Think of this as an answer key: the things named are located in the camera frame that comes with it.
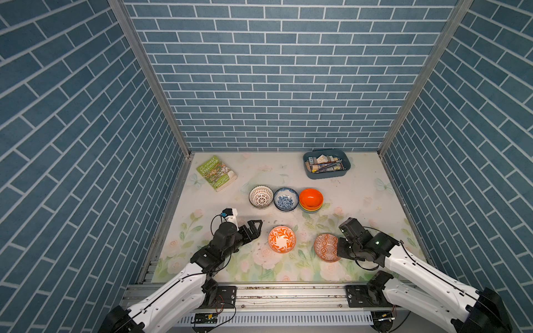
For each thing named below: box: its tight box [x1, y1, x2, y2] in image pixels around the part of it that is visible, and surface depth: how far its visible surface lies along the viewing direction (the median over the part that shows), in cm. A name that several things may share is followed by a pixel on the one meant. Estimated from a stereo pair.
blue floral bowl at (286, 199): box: [273, 187, 300, 212], surface depth 98 cm
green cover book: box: [196, 155, 238, 193], surface depth 110 cm
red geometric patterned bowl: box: [313, 233, 342, 263], surface depth 86 cm
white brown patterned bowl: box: [248, 185, 275, 209], surface depth 99 cm
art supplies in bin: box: [305, 154, 347, 174], surface depth 114 cm
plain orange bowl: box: [299, 188, 325, 211], surface depth 96 cm
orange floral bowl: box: [267, 224, 298, 254], surface depth 87 cm
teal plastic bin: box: [303, 149, 352, 179], surface depth 114 cm
